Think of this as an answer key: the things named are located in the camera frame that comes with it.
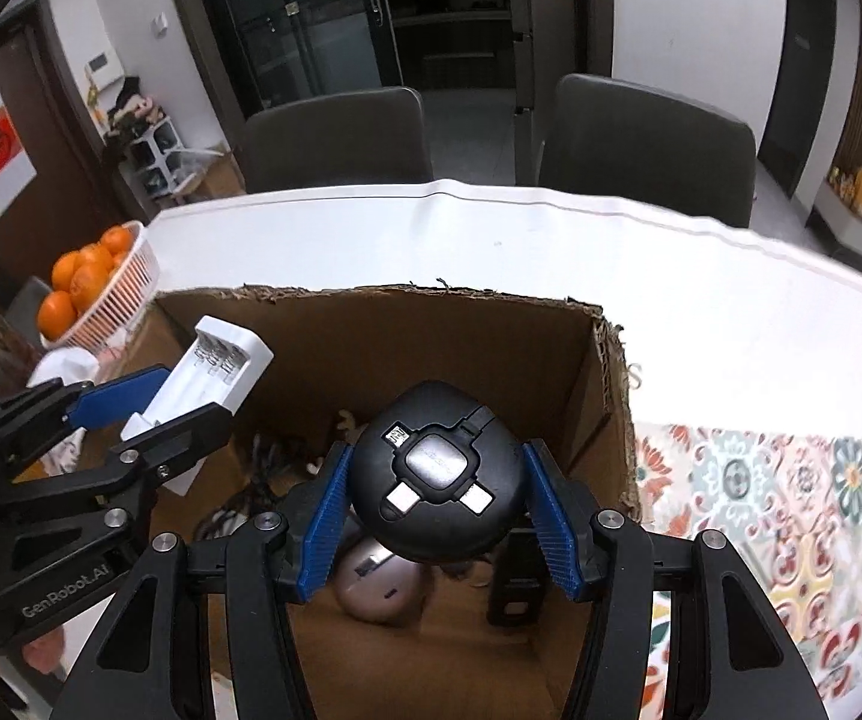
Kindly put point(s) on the brown cardboard box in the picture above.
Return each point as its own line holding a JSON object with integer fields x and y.
{"x": 476, "y": 360}

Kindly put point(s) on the white wall intercom panel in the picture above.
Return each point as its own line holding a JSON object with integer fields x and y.
{"x": 102, "y": 67}

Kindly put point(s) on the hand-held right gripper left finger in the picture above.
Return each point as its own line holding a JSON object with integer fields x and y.
{"x": 326, "y": 521}

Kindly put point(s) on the silver computer mouse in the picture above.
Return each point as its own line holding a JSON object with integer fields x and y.
{"x": 382, "y": 585}

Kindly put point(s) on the dark wooden door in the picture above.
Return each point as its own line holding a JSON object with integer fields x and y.
{"x": 63, "y": 135}

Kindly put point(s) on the white battery charger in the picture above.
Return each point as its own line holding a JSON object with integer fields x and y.
{"x": 213, "y": 360}

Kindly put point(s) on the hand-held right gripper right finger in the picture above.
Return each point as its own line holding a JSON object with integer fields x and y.
{"x": 551, "y": 529}

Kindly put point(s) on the white fruit basket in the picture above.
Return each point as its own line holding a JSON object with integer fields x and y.
{"x": 131, "y": 292}

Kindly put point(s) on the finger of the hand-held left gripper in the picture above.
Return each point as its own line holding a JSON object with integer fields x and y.
{"x": 176, "y": 439}
{"x": 119, "y": 397}

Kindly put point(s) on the dark grey chair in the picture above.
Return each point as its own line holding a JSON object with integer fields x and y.
{"x": 337, "y": 139}
{"x": 648, "y": 142}

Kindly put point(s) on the dark glass door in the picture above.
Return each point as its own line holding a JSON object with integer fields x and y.
{"x": 311, "y": 22}

